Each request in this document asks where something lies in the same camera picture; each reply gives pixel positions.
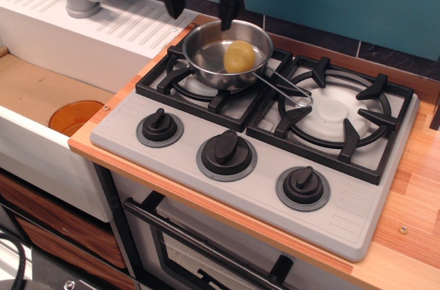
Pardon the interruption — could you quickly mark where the stainless steel pot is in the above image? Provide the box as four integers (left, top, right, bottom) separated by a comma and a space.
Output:
182, 20, 314, 108

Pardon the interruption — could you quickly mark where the yellow toy potato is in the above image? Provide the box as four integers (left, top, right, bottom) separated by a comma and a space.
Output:
223, 41, 256, 74

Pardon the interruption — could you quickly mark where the black left stove knob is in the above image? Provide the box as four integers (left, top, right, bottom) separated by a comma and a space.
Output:
136, 108, 184, 148

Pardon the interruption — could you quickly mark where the black stove knob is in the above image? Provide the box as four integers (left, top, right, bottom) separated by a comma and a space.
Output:
196, 130, 258, 182
276, 166, 331, 212
136, 108, 184, 148

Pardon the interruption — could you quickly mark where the black middle stove knob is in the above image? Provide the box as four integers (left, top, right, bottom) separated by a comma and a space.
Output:
196, 130, 258, 182

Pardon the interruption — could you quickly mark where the black right stove knob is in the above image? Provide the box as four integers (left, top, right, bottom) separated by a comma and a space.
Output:
276, 166, 331, 212

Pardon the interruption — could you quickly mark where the grey toy stove top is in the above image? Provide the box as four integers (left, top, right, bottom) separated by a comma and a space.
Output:
89, 24, 419, 263

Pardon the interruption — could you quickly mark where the black left burner grate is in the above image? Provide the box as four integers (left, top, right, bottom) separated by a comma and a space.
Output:
135, 29, 293, 132

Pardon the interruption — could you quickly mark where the black burner grate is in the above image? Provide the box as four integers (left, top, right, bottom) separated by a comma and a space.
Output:
247, 56, 419, 185
135, 29, 293, 132

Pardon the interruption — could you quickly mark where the white toy sink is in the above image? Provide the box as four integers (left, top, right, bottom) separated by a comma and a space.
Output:
1, 0, 197, 222

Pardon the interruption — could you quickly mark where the orange plastic plate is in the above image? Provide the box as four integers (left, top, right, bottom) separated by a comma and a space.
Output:
48, 100, 104, 137

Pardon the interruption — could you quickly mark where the black right burner grate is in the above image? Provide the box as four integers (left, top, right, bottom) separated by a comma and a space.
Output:
247, 56, 419, 185

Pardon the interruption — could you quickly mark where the toy oven door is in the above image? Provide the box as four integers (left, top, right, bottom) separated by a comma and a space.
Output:
112, 173, 356, 289

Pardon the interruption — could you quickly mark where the wooden drawer front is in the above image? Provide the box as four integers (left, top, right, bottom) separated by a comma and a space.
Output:
1, 170, 136, 289

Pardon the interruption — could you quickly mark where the black braided cable lower left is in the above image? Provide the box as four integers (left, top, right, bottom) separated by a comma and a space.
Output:
0, 233, 28, 290

